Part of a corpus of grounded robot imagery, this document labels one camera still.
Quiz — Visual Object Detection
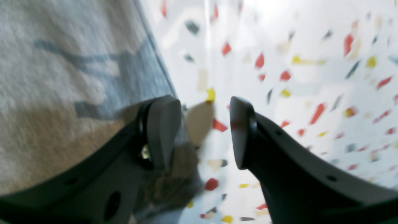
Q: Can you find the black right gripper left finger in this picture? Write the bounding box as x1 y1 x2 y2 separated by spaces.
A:
1 95 182 224

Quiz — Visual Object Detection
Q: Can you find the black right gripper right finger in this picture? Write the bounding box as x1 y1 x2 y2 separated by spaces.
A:
230 96 398 224

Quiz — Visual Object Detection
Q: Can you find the grey T-shirt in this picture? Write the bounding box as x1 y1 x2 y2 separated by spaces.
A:
0 0 206 224

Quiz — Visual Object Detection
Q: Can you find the terrazzo patterned tablecloth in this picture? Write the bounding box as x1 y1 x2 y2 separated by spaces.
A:
139 0 397 224

